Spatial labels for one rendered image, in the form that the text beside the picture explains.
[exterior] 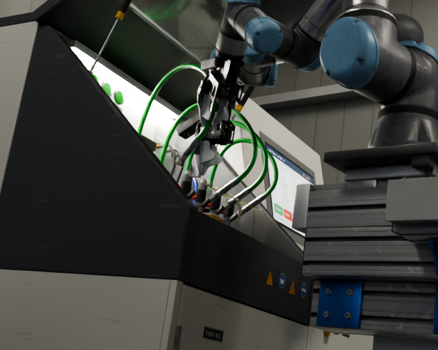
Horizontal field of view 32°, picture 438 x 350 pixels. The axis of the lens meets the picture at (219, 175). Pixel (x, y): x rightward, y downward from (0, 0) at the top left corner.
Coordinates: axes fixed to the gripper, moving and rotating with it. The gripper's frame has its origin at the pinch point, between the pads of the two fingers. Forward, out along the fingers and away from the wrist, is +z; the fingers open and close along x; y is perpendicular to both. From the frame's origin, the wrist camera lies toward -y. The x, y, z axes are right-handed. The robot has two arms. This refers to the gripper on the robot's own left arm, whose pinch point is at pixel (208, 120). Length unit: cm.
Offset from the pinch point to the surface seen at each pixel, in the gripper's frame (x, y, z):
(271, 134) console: 50, -51, 31
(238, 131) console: 30, -38, 24
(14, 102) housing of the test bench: -44, -25, 11
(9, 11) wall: -17, -222, 60
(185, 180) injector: -0.4, -3.5, 20.6
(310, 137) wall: 174, -207, 119
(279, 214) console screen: 47, -25, 48
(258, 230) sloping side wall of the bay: 27.6, -4.4, 39.0
